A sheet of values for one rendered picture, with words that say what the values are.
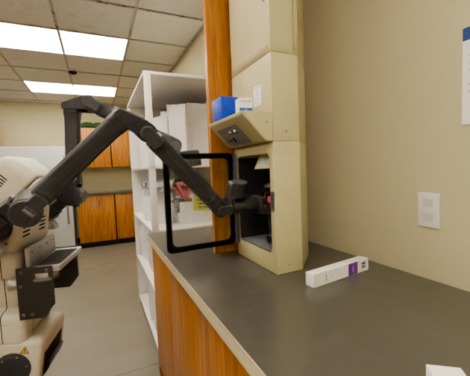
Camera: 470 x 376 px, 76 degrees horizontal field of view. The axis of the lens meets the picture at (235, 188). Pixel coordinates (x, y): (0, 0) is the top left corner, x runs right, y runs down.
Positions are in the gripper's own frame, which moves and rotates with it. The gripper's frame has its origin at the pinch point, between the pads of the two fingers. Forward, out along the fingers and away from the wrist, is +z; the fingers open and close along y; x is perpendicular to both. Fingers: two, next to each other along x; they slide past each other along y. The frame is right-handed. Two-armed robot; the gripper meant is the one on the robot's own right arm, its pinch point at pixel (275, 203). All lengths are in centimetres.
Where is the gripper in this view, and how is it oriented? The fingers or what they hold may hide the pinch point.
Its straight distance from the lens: 121.8
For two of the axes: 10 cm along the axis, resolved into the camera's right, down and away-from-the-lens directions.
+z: 9.1, -0.3, 4.1
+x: 0.2, 10.0, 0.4
